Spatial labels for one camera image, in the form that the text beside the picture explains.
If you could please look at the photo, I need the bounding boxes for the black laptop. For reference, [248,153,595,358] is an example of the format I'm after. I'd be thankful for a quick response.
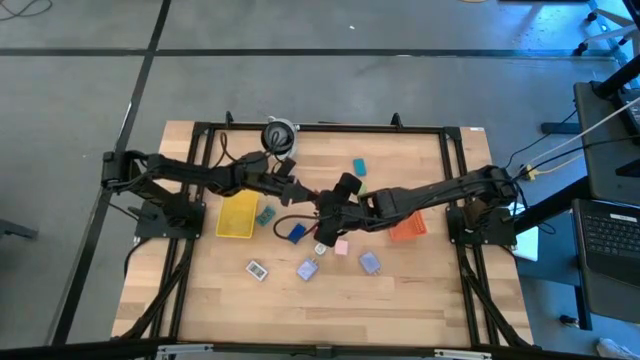
[571,198,640,325]

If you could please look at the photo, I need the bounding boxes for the lavender multiport charger block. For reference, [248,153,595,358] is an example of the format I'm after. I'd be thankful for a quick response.
[358,251,383,276]
[295,257,320,282]

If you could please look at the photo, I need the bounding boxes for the blue box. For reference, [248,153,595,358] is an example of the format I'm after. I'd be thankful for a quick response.
[286,222,307,245]

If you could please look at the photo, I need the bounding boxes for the white chair base casters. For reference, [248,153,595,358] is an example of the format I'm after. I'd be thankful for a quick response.
[573,0,640,57]

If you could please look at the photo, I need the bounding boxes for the orange plastic basket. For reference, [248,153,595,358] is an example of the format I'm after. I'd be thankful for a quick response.
[388,209,429,243]

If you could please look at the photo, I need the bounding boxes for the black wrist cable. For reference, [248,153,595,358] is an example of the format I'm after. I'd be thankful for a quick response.
[273,213,322,242]
[216,131,237,169]

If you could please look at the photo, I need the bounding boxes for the black gantry beam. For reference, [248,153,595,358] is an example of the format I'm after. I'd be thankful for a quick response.
[0,338,640,360]

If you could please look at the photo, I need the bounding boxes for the silver metal bracket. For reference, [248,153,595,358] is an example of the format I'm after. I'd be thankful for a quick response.
[156,343,215,360]
[433,348,494,360]

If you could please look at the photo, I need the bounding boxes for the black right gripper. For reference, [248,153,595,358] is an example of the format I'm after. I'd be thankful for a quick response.
[319,172,376,236]

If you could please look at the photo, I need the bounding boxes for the yellow plastic basket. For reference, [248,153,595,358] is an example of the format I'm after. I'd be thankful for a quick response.
[215,189,261,240]

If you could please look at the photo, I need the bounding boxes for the black electronic device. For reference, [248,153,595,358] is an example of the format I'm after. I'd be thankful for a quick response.
[615,87,640,132]

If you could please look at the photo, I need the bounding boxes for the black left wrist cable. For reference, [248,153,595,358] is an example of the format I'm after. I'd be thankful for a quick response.
[216,131,237,169]

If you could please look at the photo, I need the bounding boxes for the white cable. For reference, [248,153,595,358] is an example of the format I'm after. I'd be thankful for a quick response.
[528,96,640,167]

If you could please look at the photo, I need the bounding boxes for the grey furniture leg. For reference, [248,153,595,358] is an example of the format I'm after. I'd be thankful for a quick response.
[0,218,40,240]

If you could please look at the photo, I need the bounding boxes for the dark grey side desk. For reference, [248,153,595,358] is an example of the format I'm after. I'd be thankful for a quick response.
[573,81,640,204]

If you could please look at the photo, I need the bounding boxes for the teal digital clock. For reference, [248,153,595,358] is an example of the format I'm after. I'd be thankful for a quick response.
[255,205,277,227]

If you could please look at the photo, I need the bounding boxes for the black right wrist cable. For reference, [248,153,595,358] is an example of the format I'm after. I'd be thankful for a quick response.
[273,213,322,242]

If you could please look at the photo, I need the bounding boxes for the white box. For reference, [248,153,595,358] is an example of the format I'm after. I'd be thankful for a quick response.
[513,202,541,262]

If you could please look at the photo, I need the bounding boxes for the black aluminium table frame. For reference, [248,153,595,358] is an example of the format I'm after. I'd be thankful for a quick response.
[110,110,534,351]

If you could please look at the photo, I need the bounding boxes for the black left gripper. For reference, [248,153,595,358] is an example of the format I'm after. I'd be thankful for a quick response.
[237,151,320,207]

